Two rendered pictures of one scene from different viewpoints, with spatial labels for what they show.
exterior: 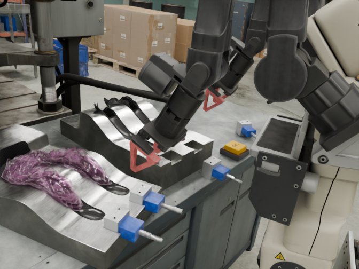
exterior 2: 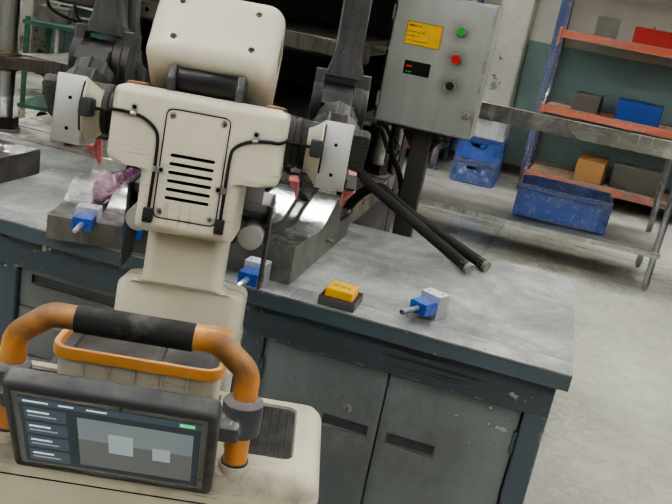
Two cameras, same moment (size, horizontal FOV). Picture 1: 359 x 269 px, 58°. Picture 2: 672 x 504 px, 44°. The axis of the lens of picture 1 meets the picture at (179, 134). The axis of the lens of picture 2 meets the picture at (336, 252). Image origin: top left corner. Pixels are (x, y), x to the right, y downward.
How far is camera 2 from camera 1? 1.75 m
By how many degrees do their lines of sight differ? 61
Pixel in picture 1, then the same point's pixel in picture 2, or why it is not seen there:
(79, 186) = (123, 195)
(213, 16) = not seen: hidden behind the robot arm
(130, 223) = (84, 215)
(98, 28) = (458, 126)
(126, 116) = (280, 197)
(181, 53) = not seen: outside the picture
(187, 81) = not seen: hidden behind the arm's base
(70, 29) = (407, 115)
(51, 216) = (74, 192)
